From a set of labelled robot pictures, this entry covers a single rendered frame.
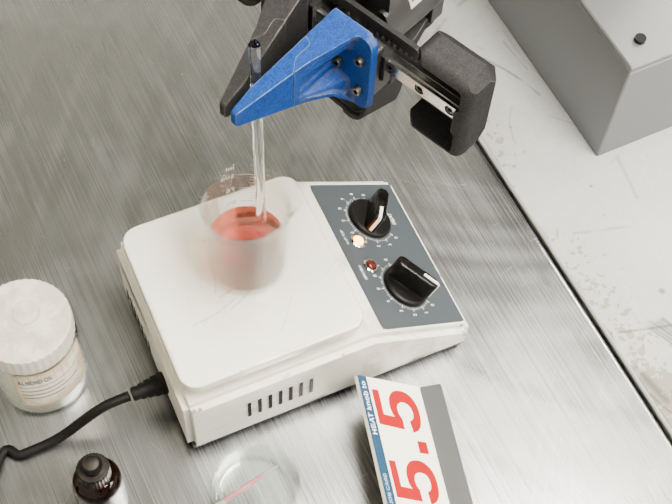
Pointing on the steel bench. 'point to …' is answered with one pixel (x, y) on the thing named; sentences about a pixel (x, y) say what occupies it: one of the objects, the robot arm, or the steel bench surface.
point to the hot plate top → (292, 305)
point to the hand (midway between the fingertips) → (274, 75)
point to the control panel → (384, 257)
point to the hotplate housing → (379, 351)
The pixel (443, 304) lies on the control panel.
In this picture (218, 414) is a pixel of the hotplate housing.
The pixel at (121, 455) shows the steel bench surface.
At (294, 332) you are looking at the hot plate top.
